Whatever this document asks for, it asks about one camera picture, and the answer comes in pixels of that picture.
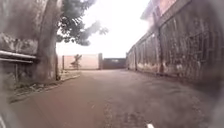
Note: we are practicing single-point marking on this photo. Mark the weathered wall with railing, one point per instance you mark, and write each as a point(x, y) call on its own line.
point(16, 43)

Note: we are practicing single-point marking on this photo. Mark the building behind wall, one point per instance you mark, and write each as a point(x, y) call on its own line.
point(156, 10)

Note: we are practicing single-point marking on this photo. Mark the pale pink wall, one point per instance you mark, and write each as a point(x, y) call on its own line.
point(87, 61)

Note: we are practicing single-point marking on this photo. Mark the brown dirt road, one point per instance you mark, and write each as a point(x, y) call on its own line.
point(110, 96)

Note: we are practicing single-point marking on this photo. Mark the large tree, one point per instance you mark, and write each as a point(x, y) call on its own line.
point(50, 40)

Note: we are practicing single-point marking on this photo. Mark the dark gate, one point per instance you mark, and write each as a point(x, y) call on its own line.
point(114, 63)

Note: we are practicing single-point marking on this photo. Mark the robot's own part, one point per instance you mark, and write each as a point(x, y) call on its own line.
point(150, 126)

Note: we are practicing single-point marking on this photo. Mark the small tree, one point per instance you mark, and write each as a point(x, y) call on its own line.
point(76, 62)

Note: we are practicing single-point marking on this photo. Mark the verge with leaf litter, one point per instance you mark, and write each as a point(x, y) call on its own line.
point(36, 87)

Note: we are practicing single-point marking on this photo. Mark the long stained wall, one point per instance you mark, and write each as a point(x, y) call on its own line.
point(180, 46)

